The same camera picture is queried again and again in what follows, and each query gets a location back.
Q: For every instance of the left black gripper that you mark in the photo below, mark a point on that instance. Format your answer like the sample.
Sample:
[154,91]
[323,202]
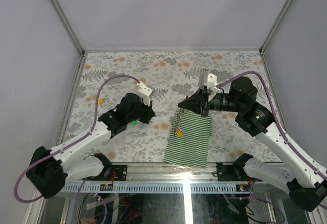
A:
[150,113]

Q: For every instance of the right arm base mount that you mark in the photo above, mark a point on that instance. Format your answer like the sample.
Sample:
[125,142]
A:
[232,172]

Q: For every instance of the green striped cloth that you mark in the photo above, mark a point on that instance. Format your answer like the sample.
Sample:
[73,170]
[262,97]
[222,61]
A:
[192,149]

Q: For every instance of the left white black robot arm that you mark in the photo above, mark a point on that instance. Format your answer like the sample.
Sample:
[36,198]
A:
[51,169]

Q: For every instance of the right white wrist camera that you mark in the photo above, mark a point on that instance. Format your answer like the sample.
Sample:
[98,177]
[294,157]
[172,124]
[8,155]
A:
[208,83]

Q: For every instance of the red handled silver keyring carabiner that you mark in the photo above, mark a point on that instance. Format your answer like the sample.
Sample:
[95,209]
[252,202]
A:
[177,120]

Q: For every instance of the white slotted cable duct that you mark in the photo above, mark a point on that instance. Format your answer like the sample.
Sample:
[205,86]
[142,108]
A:
[149,188]

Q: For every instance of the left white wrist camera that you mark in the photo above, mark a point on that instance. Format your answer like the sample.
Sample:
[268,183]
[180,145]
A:
[144,93]

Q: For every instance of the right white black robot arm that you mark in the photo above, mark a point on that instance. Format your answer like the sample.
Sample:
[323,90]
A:
[304,180]

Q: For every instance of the floral table mat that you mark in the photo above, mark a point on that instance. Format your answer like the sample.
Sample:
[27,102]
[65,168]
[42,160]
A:
[171,75]

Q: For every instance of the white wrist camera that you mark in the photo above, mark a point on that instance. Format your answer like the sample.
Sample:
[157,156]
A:
[208,83]
[144,93]

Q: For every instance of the yellow tagged keys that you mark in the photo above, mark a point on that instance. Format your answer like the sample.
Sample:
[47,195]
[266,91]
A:
[179,133]

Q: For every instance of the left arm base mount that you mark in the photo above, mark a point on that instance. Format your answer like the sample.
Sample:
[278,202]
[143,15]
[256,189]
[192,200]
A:
[110,171]

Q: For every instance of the green tagged key on table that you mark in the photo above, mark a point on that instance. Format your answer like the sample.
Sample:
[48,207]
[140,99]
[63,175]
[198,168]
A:
[132,123]

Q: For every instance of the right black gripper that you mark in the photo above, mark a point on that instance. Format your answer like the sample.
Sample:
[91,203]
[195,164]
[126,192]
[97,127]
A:
[194,102]

